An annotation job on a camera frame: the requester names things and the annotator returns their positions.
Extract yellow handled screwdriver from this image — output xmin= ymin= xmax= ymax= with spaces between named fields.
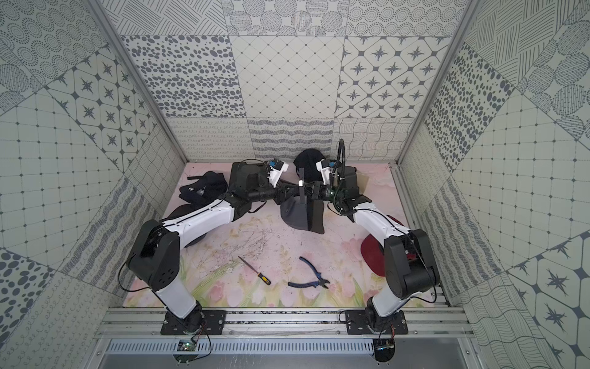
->
xmin=239 ymin=257 xmax=271 ymax=286

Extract blue handled pliers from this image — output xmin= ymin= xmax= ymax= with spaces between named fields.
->
xmin=287 ymin=256 xmax=331 ymax=290

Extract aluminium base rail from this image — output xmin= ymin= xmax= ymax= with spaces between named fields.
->
xmin=95 ymin=307 xmax=475 ymax=356

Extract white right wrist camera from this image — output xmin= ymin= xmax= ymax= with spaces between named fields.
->
xmin=316 ymin=159 xmax=336 ymax=186

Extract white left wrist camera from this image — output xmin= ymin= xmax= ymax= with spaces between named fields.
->
xmin=268 ymin=158 xmax=289 ymax=188

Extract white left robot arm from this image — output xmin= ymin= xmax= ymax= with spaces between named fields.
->
xmin=124 ymin=159 xmax=289 ymax=333

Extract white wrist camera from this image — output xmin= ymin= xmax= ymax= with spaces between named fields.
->
xmin=316 ymin=159 xmax=336 ymax=186
xmin=268 ymin=158 xmax=289 ymax=188

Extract dark red baseball cap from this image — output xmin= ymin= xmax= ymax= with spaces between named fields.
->
xmin=360 ymin=215 xmax=406 ymax=277

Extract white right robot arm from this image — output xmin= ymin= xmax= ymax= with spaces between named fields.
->
xmin=311 ymin=160 xmax=439 ymax=329

